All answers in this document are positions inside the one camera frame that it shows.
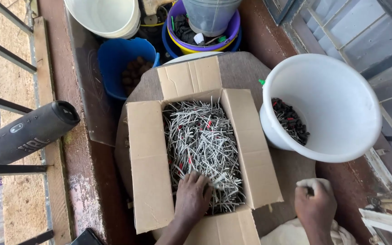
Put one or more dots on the person's left hand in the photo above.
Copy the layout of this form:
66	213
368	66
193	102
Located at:
191	200

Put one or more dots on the person's right hand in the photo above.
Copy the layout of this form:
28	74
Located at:
313	202

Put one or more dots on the person's left fingers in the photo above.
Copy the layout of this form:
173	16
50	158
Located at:
197	178

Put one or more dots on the person's right fingers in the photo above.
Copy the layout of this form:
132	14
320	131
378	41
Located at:
310	185

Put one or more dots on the brown cardboard box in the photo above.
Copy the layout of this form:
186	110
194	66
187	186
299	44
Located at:
148	163

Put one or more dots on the cream cloth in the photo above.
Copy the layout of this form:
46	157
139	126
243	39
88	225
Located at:
291	234

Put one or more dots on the heap of black connector parts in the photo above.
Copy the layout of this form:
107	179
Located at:
289	120

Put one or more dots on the large white plastic bucket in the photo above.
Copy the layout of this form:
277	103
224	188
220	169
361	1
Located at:
332	95

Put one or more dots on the round brown board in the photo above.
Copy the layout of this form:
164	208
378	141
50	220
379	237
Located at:
247	69

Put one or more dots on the heap of brown round pieces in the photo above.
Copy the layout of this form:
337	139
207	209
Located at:
134	73

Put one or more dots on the black flat device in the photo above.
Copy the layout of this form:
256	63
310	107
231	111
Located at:
85	238

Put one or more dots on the yellow plastic basin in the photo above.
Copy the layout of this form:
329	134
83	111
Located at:
196	50

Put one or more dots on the clear plastic sheet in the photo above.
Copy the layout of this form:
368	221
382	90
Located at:
90	98

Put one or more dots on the blue plastic basin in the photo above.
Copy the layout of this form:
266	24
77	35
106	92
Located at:
170	46

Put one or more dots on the small white bottle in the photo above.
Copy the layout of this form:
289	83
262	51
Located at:
199	38

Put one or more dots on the blue plastic bucket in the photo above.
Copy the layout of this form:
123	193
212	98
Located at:
114	64

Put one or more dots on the purple plastic basin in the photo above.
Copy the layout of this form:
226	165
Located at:
231	30

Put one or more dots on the black bucket with yellow rim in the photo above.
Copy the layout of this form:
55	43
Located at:
153	23

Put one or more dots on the grey metal bucket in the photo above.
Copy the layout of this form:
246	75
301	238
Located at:
209	15

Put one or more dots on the dark grey cylindrical speaker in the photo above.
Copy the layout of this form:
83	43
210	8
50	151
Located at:
26	134

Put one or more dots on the stack of white buckets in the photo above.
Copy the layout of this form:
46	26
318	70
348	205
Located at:
107	17

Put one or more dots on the metal window grille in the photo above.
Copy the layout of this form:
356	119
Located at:
9	102

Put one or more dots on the white window frame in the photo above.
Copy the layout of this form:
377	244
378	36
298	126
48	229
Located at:
386	217

